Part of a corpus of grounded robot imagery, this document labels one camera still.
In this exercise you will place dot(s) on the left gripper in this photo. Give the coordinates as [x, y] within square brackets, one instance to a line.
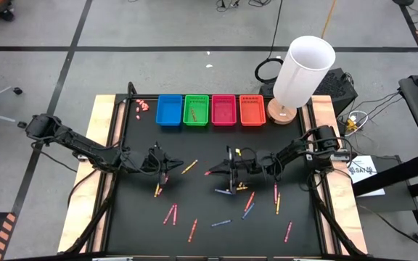
[154, 161]

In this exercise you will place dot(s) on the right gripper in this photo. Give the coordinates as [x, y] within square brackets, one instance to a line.
[245, 165]

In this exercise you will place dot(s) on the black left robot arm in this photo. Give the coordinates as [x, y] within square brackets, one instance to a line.
[82, 146]

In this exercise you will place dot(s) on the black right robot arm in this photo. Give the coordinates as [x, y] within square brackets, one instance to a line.
[296, 148]

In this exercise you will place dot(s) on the yellow tape tag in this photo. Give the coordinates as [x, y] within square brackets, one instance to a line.
[238, 152]

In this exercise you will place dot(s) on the blue plastic basket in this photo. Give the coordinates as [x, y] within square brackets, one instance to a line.
[169, 110]

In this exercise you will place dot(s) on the red plastic basket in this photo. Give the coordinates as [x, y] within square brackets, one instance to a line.
[224, 110]

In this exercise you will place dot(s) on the green plastic basket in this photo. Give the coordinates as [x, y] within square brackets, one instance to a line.
[201, 105]

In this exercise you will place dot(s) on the orange plastic basket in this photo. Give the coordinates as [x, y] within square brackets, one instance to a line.
[252, 110]

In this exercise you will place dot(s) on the white shade wooden base lamp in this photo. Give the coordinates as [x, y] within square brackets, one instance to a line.
[303, 69]

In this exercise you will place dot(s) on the black computer case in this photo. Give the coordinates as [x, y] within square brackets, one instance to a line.
[336, 90]

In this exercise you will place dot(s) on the white paper sheet with logo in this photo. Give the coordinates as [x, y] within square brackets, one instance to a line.
[366, 179]

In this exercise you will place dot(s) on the grey office chair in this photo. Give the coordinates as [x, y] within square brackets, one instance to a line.
[17, 91]

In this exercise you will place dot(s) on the black side cart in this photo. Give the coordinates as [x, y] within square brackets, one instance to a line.
[417, 108]

